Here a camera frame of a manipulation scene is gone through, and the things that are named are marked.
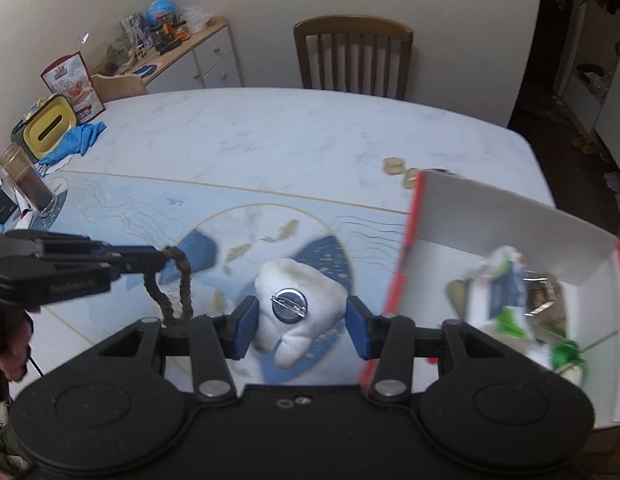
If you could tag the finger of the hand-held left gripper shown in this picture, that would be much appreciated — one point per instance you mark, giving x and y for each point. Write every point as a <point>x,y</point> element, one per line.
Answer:
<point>65,244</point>
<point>135,262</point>

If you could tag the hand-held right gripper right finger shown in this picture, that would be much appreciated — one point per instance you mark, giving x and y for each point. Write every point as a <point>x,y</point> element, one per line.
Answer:
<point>357,327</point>

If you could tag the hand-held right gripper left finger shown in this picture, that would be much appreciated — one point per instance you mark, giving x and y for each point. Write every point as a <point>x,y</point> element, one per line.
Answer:
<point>247,325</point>

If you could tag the white plush brooch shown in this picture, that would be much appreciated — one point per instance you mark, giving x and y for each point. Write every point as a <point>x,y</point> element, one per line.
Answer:
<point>290,272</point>

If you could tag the navy and white packet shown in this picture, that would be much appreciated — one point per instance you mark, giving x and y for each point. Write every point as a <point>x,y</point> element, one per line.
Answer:
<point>505,287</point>

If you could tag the red cardboard box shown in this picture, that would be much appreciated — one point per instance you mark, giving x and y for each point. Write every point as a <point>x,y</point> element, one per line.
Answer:
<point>470,215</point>

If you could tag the brown foil packet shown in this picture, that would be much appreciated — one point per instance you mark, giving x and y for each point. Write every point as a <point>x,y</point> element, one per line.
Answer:
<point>545,295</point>

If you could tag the person's left hand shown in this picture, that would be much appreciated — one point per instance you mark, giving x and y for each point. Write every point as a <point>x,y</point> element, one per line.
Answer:
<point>17,355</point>

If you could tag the blue printed table mat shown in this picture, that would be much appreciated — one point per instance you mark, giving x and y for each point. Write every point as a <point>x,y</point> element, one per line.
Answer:
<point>140,210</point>

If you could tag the glass jar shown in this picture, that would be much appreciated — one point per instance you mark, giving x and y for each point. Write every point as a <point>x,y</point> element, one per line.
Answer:
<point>32,192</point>

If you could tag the dark green small box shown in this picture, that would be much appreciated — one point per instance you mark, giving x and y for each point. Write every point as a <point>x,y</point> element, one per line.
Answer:
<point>2,204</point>

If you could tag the blue glove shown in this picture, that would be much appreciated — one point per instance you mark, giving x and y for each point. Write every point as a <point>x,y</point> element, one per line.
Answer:
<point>80,140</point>

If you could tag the yellow tissue box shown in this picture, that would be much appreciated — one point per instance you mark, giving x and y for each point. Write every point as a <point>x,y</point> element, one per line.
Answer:
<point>40,130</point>

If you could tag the red printed bag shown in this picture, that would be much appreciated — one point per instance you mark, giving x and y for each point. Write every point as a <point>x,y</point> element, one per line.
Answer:
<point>72,85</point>

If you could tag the small wooden chair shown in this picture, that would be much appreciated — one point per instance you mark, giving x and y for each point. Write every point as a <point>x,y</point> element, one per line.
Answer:
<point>115,85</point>

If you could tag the blue dish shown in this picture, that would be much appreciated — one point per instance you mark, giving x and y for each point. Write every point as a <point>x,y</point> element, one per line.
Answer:
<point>146,70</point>

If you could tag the small potted plant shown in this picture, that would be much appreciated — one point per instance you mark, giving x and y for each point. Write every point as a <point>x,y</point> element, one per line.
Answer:
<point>117,57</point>

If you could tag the wooden sideboard cabinet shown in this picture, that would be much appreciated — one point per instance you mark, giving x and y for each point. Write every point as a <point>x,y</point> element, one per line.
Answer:
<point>215,60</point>

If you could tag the purple toy package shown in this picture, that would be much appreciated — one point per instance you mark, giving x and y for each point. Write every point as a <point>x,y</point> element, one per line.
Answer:
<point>136,30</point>

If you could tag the black toy boxes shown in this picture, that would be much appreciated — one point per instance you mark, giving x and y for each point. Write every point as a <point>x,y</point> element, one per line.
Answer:
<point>172,35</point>

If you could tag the clear plastic bag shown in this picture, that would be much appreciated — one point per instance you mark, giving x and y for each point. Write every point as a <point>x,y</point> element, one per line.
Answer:
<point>196,17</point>

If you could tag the blue globe toy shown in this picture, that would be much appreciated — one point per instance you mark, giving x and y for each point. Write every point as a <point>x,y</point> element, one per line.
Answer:
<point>162,10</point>

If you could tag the tan slippers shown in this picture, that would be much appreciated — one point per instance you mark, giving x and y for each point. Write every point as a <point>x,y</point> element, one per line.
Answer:
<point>585,144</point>

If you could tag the grey shoes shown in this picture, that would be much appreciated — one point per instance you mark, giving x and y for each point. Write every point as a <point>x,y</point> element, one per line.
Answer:
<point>617,185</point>

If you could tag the dark wooden slatted chair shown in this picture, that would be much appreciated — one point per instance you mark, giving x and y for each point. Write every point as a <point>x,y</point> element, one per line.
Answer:
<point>350,27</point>

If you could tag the white wardrobe cabinet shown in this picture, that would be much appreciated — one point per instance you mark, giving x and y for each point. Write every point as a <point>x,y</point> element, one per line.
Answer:
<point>615,110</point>

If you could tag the dark door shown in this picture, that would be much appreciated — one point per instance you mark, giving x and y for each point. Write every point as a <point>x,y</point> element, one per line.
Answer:
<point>555,35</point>

